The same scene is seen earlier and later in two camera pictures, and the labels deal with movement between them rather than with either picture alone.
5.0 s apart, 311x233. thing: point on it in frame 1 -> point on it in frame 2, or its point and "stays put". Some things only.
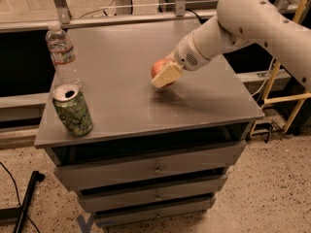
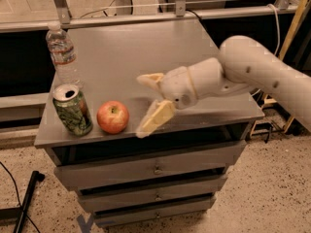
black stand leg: x=36 y=177 stays put
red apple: x=158 y=66 -> x=113 y=117
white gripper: x=187 y=56 -> x=177 y=85
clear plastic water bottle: x=63 y=56 stays put
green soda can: x=72 y=111 stays put
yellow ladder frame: x=292 y=98 stays put
